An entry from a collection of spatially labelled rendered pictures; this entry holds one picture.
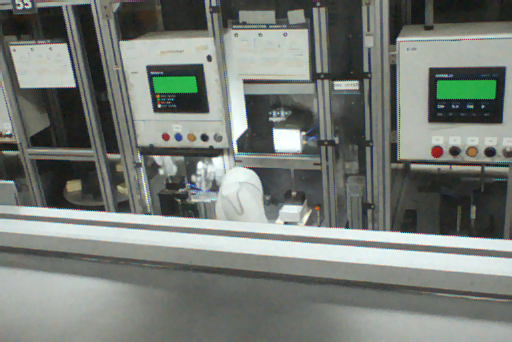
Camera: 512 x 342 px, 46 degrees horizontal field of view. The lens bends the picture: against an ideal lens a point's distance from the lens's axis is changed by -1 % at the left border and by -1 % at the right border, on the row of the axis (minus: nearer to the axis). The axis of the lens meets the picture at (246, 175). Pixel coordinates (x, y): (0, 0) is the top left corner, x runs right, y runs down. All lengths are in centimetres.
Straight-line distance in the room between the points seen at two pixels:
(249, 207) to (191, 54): 82
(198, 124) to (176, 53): 30
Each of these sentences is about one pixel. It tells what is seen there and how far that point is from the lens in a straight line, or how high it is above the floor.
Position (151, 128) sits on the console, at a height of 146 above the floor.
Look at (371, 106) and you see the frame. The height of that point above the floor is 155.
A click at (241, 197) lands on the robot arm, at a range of 185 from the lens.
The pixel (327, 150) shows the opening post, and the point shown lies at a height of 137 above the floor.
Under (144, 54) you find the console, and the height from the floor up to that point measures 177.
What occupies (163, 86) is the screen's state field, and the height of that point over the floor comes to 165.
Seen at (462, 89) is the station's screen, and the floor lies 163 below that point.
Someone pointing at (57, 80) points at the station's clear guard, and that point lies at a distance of 284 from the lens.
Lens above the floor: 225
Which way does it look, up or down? 23 degrees down
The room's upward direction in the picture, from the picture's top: 6 degrees counter-clockwise
